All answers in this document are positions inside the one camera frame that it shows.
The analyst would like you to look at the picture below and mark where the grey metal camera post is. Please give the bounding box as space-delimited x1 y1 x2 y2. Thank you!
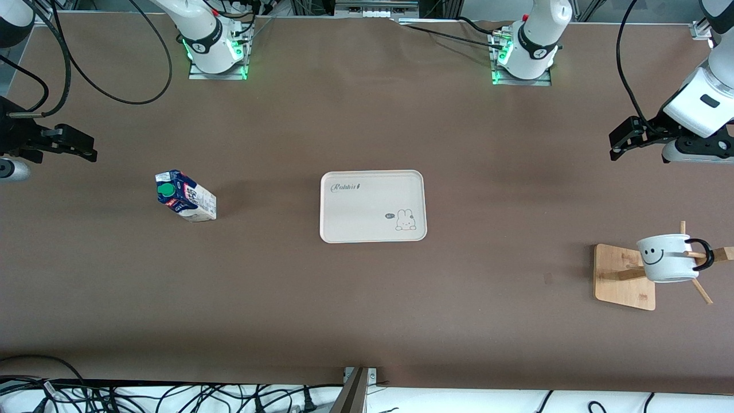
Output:
329 366 379 413

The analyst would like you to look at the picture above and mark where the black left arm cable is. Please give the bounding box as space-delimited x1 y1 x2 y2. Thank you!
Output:
616 0 654 127

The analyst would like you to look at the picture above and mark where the beige rabbit print tray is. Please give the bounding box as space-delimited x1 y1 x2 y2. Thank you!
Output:
319 170 428 244

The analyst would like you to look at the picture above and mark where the black looping arm cable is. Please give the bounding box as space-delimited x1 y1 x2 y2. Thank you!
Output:
47 0 174 106

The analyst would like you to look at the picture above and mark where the black table cable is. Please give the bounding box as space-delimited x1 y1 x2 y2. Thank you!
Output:
393 20 505 51
458 16 498 36

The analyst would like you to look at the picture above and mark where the white power strip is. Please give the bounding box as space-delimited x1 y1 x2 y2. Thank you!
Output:
334 0 420 18

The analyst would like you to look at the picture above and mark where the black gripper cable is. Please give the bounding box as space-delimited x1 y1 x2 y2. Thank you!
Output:
0 56 49 113
23 0 72 118

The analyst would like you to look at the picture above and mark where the white mug black handle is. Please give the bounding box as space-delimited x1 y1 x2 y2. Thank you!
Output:
636 233 716 284

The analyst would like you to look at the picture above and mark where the wooden mug rack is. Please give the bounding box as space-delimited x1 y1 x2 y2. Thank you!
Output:
594 221 734 311

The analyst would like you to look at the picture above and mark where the blue white milk carton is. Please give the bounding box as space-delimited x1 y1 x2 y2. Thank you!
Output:
155 169 218 223

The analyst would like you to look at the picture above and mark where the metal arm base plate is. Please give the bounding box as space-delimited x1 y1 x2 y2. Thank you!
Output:
189 22 249 81
490 29 553 87

